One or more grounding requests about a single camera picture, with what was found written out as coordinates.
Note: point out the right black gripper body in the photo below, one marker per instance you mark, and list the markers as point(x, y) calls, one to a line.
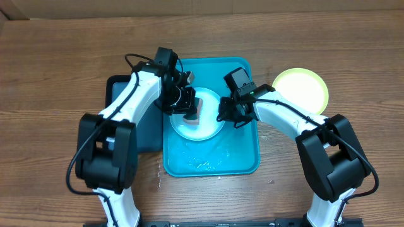
point(230, 111)

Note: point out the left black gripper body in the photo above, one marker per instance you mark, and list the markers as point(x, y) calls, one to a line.
point(178, 100)

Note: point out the green dish sponge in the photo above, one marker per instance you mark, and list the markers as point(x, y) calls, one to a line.
point(193, 118)

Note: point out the light blue plate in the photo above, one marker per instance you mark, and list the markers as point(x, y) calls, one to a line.
point(208, 125)

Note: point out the yellow-green plate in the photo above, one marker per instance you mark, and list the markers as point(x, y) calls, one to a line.
point(304, 88)

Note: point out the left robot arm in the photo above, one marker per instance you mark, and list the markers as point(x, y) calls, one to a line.
point(107, 148)

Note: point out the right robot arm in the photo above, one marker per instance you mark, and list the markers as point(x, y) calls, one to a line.
point(332, 158)

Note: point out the black water tray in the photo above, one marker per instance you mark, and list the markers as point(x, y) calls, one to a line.
point(149, 130)

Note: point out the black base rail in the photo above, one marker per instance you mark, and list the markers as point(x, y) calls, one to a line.
point(280, 222)

